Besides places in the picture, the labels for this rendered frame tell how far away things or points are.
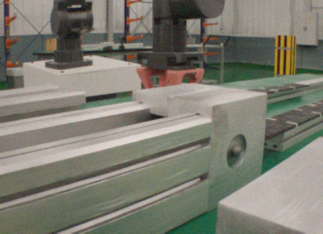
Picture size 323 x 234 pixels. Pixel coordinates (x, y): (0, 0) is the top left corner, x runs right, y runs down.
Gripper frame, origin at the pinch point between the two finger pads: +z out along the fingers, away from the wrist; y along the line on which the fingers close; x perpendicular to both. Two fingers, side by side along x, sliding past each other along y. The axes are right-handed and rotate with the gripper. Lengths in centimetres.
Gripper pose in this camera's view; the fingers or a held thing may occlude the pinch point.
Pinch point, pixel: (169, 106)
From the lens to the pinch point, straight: 57.1
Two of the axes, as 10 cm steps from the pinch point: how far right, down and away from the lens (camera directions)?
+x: 7.2, -1.5, 6.8
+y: 6.9, 1.6, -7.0
